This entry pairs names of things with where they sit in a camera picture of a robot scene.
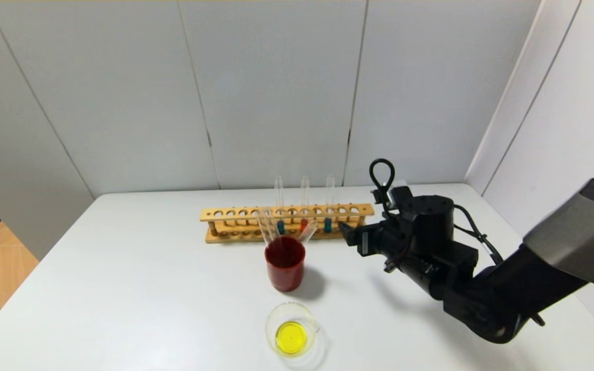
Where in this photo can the test tube with blue pigment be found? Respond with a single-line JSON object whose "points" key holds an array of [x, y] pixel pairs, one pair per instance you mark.
{"points": [[329, 206]]}

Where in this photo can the wooden test tube rack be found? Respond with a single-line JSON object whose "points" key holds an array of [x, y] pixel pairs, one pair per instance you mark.
{"points": [[225, 214]]}

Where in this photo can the empty glass test tube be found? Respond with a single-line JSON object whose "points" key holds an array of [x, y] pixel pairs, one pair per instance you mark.
{"points": [[264, 224], [272, 221]]}

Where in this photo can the test tube with yellow pigment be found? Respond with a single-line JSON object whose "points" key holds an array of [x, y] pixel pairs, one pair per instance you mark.
{"points": [[308, 232]]}

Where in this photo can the clear glass beaker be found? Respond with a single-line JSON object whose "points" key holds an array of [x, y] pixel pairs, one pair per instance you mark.
{"points": [[292, 337]]}

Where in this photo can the test tube with teal pigment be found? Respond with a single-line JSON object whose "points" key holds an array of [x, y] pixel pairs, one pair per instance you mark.
{"points": [[278, 190]]}

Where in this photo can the test tube with red pigment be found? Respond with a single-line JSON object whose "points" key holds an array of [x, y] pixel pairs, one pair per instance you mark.
{"points": [[304, 201]]}

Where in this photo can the dark red plastic cup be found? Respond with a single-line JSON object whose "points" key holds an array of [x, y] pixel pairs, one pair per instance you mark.
{"points": [[284, 273]]}

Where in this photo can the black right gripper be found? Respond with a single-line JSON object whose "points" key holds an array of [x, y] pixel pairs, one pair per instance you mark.
{"points": [[364, 240]]}

